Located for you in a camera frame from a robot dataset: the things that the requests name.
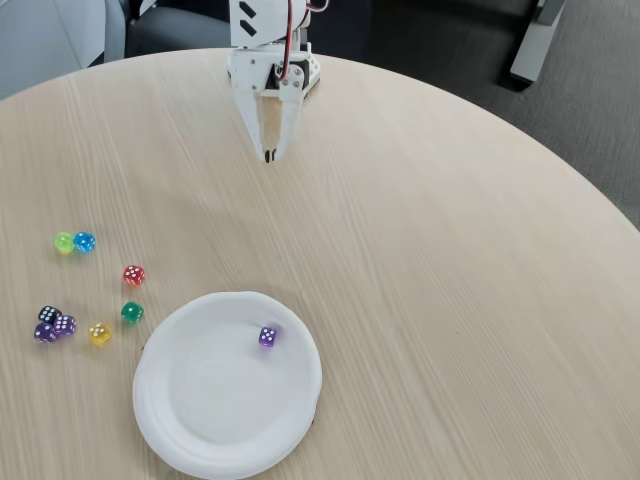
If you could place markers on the dark grey chair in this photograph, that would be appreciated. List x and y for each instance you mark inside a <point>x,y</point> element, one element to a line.
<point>170,30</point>

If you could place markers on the red translucent dice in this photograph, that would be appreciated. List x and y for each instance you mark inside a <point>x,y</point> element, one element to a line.
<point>134,275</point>

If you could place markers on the dark green translucent dice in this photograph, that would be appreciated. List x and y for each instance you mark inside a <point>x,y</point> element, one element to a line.
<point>132,312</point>

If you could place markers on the white paper plate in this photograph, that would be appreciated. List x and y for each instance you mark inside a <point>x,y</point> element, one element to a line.
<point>215,395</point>

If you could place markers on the purple translucent dice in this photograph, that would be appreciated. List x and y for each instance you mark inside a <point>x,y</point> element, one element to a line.
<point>44,333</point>
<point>66,325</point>
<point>268,337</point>

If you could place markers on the grey desk leg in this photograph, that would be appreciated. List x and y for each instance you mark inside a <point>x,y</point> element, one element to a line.
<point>535,45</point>

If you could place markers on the blue translucent dice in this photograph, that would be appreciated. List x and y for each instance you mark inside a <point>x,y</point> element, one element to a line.
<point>84,242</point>

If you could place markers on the lime green translucent dice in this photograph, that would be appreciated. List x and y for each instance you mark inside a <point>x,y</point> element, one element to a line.
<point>64,243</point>

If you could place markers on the yellow translucent dice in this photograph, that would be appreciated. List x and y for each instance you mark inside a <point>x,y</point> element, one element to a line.
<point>99,334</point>

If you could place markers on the black dice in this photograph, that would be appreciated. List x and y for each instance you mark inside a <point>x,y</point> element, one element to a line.
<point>48,313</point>

